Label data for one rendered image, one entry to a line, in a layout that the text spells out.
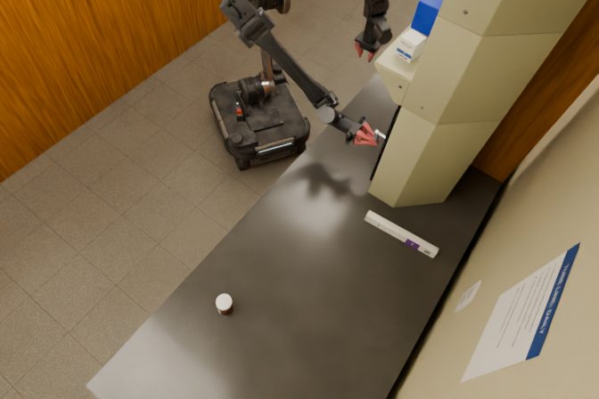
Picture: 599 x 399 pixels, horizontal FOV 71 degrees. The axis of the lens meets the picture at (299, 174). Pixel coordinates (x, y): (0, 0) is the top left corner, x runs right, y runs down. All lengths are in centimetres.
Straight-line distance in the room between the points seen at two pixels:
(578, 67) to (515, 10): 48
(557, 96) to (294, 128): 158
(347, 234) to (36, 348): 170
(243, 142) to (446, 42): 167
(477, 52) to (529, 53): 14
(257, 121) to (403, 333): 166
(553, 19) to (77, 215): 250
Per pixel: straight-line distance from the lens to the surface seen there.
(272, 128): 264
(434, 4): 130
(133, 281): 252
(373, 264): 148
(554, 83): 150
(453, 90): 114
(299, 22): 382
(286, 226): 149
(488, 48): 107
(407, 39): 120
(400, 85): 120
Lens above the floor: 228
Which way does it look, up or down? 56 degrees down
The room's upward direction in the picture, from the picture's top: 7 degrees clockwise
